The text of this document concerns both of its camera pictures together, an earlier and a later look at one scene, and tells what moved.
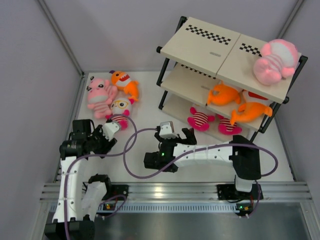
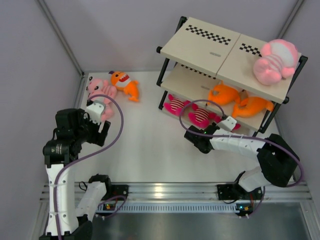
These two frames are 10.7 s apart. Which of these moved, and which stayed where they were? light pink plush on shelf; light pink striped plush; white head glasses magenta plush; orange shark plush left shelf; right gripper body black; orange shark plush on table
Moved: right gripper body black; white head glasses magenta plush
Stayed: orange shark plush on table; light pink striped plush; light pink plush on shelf; orange shark plush left shelf
